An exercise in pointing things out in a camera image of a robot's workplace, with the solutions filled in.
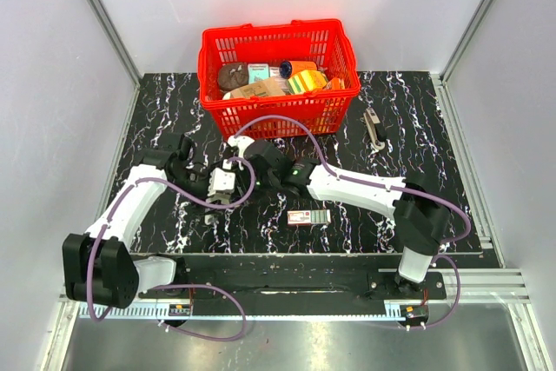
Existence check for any staple box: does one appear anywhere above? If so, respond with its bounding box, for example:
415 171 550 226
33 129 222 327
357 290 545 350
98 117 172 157
288 209 331 226

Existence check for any brown round item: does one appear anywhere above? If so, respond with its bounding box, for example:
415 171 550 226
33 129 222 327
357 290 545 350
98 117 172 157
217 62 249 92

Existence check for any yellow green striped box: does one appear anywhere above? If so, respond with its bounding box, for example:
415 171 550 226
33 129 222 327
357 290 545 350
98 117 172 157
288 70 328 95

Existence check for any orange cylinder can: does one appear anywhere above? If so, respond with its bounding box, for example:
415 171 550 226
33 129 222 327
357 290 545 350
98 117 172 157
279 60 318 79

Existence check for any orange packet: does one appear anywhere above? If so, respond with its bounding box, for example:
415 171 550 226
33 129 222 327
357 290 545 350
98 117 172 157
322 77 345 90

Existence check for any cardboard box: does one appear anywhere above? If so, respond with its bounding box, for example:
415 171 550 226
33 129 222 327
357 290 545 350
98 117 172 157
222 77 288 100

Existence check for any teal small box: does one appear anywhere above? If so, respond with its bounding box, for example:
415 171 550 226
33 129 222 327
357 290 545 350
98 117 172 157
247 63 270 84

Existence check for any red plastic basket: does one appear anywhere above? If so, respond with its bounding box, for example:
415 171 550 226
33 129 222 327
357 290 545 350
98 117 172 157
198 19 361 139

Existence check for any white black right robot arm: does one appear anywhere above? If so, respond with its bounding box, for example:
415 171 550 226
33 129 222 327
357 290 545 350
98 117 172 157
238 139 450 298

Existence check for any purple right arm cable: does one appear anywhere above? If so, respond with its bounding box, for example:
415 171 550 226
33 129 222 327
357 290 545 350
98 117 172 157
234 114 473 331

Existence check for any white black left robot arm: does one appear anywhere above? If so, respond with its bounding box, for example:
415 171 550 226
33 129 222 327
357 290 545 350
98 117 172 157
62 133 209 308

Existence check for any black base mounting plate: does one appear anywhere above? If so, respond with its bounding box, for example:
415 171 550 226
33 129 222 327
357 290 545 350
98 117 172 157
137 270 447 301

